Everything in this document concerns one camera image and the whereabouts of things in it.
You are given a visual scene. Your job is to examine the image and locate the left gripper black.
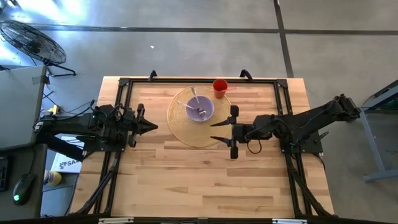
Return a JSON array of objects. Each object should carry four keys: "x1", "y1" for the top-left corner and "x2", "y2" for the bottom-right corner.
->
[{"x1": 119, "y1": 103, "x2": 159, "y2": 149}]

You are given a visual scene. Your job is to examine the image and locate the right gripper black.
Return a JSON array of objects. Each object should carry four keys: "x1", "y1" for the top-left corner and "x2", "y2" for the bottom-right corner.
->
[{"x1": 210, "y1": 105, "x2": 256, "y2": 159}]

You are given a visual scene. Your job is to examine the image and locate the silver metal fork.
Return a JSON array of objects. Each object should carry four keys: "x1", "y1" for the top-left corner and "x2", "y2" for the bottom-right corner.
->
[{"x1": 190, "y1": 86, "x2": 208, "y2": 121}]

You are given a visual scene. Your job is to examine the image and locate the red plastic cup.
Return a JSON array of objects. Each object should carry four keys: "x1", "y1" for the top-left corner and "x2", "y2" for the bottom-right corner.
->
[{"x1": 212, "y1": 78, "x2": 229, "y2": 100}]

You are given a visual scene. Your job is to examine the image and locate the silver metal spoon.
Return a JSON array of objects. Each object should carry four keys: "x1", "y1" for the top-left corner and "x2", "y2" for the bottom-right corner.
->
[{"x1": 176, "y1": 100, "x2": 203, "y2": 113}]

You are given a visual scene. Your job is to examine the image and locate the round woven yellow placemat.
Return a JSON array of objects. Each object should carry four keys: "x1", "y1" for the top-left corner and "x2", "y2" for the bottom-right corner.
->
[{"x1": 167, "y1": 85, "x2": 233, "y2": 148}]

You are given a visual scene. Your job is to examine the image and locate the purple bowl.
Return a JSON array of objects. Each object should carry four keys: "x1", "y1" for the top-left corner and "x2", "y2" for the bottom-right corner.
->
[{"x1": 185, "y1": 95, "x2": 215, "y2": 123}]

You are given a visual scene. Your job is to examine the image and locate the white printed cardboard box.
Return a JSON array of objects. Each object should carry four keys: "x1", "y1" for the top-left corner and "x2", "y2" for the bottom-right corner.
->
[{"x1": 50, "y1": 136, "x2": 85, "y2": 174}]

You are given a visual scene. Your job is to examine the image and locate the black diagonal support bar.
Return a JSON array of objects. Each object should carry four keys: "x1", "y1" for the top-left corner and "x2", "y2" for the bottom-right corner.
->
[{"x1": 37, "y1": 132, "x2": 85, "y2": 162}]

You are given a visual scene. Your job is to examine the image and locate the yellow and white bottle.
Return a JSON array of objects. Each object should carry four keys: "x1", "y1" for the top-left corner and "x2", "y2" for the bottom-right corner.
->
[{"x1": 43, "y1": 169, "x2": 62, "y2": 187}]

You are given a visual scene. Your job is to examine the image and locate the black computer mouse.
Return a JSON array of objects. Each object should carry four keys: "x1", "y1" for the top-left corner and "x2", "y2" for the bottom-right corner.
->
[{"x1": 12, "y1": 173, "x2": 35, "y2": 207}]

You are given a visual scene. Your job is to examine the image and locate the black floor fan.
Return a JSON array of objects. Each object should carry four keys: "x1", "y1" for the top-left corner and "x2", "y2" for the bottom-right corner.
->
[{"x1": 0, "y1": 20, "x2": 77, "y2": 78}]

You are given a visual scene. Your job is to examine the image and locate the gray metal stand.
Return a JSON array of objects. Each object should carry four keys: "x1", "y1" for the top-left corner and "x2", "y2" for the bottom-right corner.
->
[{"x1": 343, "y1": 79, "x2": 398, "y2": 183}]

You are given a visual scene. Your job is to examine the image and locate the black keyboard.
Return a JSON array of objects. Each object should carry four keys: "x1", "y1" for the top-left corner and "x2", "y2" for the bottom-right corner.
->
[{"x1": 0, "y1": 156, "x2": 9, "y2": 193}]

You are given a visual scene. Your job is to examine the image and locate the dark desk surface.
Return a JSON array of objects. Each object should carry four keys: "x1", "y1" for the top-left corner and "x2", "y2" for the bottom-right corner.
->
[{"x1": 0, "y1": 142, "x2": 48, "y2": 220}]

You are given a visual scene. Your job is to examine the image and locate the black metal table frame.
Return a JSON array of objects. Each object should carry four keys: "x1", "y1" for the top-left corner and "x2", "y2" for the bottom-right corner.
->
[{"x1": 70, "y1": 76, "x2": 335, "y2": 218}]

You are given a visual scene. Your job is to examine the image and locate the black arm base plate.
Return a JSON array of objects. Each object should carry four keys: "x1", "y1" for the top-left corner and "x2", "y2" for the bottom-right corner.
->
[
  {"x1": 279, "y1": 130, "x2": 325, "y2": 155},
  {"x1": 76, "y1": 135, "x2": 125, "y2": 153}
]

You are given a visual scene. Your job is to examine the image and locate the white mounting bracket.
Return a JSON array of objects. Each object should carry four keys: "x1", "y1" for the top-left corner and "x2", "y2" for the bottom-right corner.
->
[
  {"x1": 98, "y1": 217, "x2": 134, "y2": 224},
  {"x1": 272, "y1": 218, "x2": 308, "y2": 224}
]

